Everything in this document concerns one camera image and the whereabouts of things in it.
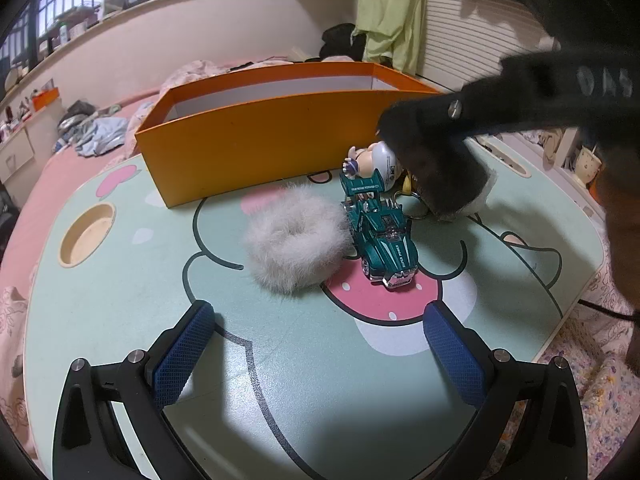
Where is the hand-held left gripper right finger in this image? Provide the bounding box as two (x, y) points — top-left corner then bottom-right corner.
(422, 301), (587, 480)

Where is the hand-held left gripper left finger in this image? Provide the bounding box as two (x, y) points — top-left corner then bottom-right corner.
(52, 300), (217, 480)

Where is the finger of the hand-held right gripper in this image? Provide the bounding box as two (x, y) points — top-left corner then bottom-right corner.
(376, 91), (506, 145)

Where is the brown fluffy scrunchie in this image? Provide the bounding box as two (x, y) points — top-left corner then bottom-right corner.
(399, 130), (497, 224)

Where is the figurine keychain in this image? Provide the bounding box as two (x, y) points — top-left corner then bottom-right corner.
(345, 140), (437, 222)

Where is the green toy car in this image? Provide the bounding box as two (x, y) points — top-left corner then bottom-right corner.
(340, 169), (419, 289)

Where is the white fluffy scrunchie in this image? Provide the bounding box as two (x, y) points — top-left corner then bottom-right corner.
(243, 184), (352, 295)

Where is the orange cardboard box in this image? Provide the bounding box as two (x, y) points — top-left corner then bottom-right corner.
(135, 62), (444, 209)

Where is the cartoon printed green desktop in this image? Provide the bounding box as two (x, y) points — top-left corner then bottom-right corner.
(22, 152), (609, 480)

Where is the beige plush item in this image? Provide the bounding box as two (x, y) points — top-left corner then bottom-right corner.
(541, 129), (564, 162)

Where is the white cup with straw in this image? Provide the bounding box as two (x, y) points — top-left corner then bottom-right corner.
(574, 144), (604, 189)

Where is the white louvered door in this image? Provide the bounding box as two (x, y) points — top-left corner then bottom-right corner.
(424, 0), (558, 93)

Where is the light green hanging garment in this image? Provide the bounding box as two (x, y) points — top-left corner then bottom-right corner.
(351, 0), (429, 77)

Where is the black clothes heap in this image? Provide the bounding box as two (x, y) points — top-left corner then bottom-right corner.
(319, 23), (369, 62)

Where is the pink bed sheet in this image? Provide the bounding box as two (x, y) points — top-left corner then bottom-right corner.
(0, 87), (171, 461)

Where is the light blue clothes pile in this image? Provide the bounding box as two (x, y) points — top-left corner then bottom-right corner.
(74, 116), (129, 157)

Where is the crumpled pink blanket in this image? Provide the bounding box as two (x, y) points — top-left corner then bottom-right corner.
(127, 59), (296, 126)

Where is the white cabinet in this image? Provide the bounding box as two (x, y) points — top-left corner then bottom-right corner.
(0, 125), (37, 187)

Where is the dark grey clothes pile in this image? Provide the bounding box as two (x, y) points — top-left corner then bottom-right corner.
(58, 100), (102, 132)

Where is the small orange box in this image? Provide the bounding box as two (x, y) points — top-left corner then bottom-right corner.
(32, 87), (61, 112)

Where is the black cable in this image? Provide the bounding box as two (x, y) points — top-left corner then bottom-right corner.
(579, 299), (640, 322)

